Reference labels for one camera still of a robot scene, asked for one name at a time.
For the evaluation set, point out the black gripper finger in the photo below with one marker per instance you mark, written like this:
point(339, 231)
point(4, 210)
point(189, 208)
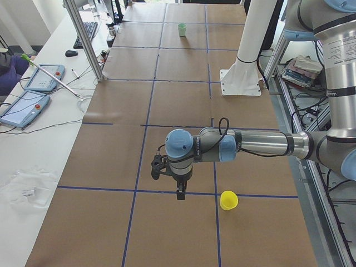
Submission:
point(181, 191)

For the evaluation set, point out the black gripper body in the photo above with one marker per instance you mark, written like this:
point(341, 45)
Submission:
point(181, 180)

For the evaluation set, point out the yellow plastic cup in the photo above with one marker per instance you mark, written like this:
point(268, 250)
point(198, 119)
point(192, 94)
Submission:
point(228, 200)

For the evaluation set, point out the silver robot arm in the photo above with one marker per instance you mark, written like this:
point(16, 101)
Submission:
point(331, 22)

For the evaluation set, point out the green plastic cup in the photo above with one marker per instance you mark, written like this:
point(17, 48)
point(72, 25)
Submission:
point(181, 29)

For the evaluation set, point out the stack of books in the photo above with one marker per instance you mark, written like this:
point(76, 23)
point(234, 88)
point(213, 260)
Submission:
point(301, 71)

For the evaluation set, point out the small metal cup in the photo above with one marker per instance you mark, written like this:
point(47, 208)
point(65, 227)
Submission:
point(112, 31)

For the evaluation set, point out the brown paper table cover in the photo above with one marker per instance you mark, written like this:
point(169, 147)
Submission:
point(162, 74)

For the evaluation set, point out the clear plastic bag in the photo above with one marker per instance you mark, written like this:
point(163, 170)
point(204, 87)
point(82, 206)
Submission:
point(28, 191)

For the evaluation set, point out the metal reacher grabber stick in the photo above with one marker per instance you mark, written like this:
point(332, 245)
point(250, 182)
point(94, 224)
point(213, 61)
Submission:
point(25, 57)

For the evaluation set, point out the black computer mouse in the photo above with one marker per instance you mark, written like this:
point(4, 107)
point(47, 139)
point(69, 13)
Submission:
point(71, 53)

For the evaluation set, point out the near blue teach pendant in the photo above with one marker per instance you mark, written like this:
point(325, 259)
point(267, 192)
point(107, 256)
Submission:
point(25, 109)

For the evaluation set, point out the blue teach pendant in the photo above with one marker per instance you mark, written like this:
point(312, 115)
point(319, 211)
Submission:
point(41, 82)
point(25, 109)

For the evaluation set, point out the far blue teach pendant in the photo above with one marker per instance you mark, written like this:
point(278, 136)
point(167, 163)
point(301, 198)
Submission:
point(41, 82)

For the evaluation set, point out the black keyboard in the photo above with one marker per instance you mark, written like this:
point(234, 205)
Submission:
point(90, 29)

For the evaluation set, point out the person in dark clothes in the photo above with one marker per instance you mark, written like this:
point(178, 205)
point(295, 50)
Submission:
point(12, 69)

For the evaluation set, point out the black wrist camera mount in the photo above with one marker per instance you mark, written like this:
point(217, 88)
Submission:
point(160, 166)

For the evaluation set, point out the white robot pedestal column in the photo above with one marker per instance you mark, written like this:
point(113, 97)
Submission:
point(242, 79)

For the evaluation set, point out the aluminium frame post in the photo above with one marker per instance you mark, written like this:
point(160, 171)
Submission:
point(81, 32)

